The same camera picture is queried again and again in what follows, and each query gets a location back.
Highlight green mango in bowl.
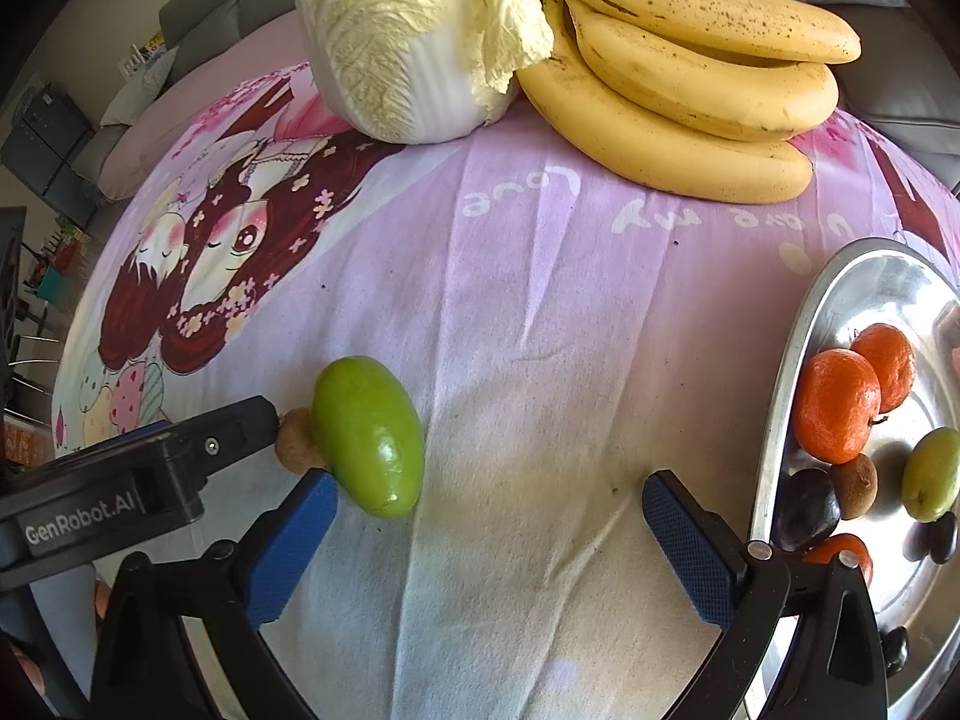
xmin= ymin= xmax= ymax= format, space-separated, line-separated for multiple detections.
xmin=901 ymin=427 xmax=960 ymax=522

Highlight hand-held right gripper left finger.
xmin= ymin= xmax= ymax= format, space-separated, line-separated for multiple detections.
xmin=90 ymin=469 xmax=340 ymax=720

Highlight round steel bowl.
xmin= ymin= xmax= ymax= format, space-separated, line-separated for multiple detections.
xmin=750 ymin=238 xmax=960 ymax=706

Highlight green mango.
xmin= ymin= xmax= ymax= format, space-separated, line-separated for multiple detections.
xmin=901 ymin=427 xmax=960 ymax=522
xmin=311 ymin=357 xmax=426 ymax=518

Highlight grey sofa cushion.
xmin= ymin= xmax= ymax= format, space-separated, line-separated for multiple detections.
xmin=829 ymin=52 xmax=960 ymax=196

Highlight dark purple plum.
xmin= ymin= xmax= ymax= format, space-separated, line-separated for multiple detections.
xmin=772 ymin=467 xmax=841 ymax=552

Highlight pale grey pillow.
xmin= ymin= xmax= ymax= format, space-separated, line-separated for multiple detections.
xmin=100 ymin=45 xmax=181 ymax=128

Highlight mandarin orange with stem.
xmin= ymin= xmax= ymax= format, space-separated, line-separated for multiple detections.
xmin=793 ymin=349 xmax=883 ymax=464

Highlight mauve ribbed seat pad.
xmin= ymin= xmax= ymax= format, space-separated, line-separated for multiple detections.
xmin=97 ymin=11 xmax=308 ymax=203

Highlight brown kiwi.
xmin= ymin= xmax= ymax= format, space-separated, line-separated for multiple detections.
xmin=831 ymin=454 xmax=878 ymax=520
xmin=275 ymin=409 xmax=327 ymax=475

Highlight napa cabbage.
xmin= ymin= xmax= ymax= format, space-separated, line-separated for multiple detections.
xmin=289 ymin=0 xmax=554 ymax=145

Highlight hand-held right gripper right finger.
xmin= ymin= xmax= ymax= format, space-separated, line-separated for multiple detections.
xmin=643 ymin=470 xmax=893 ymax=720

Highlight pink cartoon printed blanket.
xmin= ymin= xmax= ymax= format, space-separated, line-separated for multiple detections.
xmin=52 ymin=60 xmax=960 ymax=720

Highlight dark grey cabinet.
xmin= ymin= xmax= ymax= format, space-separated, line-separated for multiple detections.
xmin=0 ymin=82 xmax=98 ymax=222

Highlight yellow banana bunch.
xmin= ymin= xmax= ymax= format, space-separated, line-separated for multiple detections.
xmin=517 ymin=0 xmax=862 ymax=203

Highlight small dark plum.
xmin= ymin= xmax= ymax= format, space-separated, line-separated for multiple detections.
xmin=928 ymin=514 xmax=959 ymax=565
xmin=881 ymin=626 xmax=910 ymax=676

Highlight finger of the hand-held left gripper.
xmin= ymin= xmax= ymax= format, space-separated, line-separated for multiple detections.
xmin=169 ymin=396 xmax=282 ymax=481

